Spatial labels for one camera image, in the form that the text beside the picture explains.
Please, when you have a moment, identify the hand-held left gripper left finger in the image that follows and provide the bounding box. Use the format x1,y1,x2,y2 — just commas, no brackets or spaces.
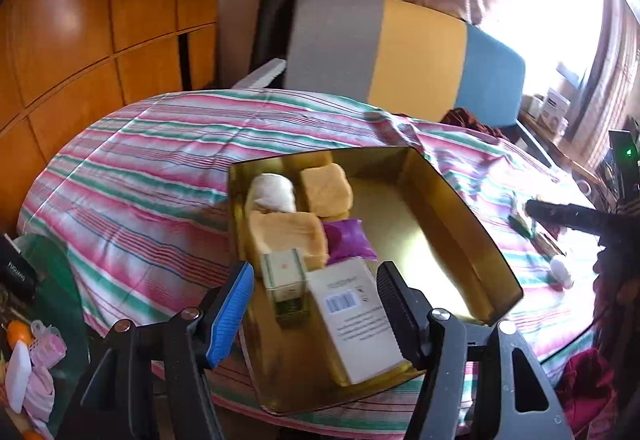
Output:
57,261,256,440

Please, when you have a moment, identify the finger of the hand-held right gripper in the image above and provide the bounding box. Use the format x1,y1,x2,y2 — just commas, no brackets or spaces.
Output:
524,199,618,245

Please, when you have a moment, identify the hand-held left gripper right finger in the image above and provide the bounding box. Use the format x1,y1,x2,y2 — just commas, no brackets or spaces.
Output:
376,261,576,440

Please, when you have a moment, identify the clear snack packet green edge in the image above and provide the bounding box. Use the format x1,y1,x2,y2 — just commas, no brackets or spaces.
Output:
507,195,535,239

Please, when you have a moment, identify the white carton box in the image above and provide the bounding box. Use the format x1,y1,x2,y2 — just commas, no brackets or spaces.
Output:
306,256,416,386

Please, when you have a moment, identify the small clear plastic packet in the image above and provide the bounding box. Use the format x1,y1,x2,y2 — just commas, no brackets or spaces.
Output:
549,256,576,289

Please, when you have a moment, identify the green white small box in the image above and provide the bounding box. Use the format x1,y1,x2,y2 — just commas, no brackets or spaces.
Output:
260,248,310,328

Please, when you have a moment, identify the purple packet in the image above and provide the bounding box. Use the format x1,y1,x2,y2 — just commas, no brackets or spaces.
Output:
322,218,376,265

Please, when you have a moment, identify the gold tin box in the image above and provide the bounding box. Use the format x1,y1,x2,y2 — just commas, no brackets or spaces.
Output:
227,146,524,417

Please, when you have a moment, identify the yellow sponge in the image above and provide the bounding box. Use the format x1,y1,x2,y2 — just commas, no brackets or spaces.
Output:
300,163,354,219
248,211,329,271

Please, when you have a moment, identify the white bandage roll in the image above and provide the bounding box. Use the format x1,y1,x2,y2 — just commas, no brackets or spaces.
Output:
248,173,297,214

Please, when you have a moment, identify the wooden side table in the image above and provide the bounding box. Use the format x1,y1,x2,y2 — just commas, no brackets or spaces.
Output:
517,107,601,185

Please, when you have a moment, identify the striped window curtain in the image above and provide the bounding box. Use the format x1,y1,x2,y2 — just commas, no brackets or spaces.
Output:
575,0,640,171

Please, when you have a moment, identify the white printed box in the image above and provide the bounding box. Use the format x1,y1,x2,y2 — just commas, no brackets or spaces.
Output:
542,88,571,131

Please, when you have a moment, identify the dark red cloth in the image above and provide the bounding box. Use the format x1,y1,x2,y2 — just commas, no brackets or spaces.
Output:
440,107,506,138

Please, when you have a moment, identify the striped tablecloth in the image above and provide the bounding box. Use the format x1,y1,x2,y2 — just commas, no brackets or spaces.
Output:
17,88,601,436

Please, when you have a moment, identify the magenta cloth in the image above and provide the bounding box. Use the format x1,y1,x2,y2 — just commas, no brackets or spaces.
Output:
555,349,618,440

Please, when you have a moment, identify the green plastic bag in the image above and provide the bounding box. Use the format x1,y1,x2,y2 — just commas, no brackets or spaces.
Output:
15,234,93,371

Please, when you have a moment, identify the pink cloth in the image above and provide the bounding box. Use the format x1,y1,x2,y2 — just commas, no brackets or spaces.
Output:
22,365,57,427

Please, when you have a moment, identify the orange ball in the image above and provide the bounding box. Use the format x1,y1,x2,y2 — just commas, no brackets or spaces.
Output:
6,321,32,347

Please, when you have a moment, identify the black case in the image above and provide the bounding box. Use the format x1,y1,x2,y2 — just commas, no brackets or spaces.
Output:
0,234,40,305

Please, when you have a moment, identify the grey yellow blue chair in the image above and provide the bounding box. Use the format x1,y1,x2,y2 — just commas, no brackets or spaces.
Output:
232,0,556,165

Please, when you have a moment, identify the white plastic bottle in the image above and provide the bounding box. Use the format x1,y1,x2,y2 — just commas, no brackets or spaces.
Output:
5,340,33,413

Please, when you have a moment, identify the white foam board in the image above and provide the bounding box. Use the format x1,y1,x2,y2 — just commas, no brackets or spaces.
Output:
231,58,287,90

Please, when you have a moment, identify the wooden cabinet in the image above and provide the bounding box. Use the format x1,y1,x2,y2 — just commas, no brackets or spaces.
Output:
0,0,224,231

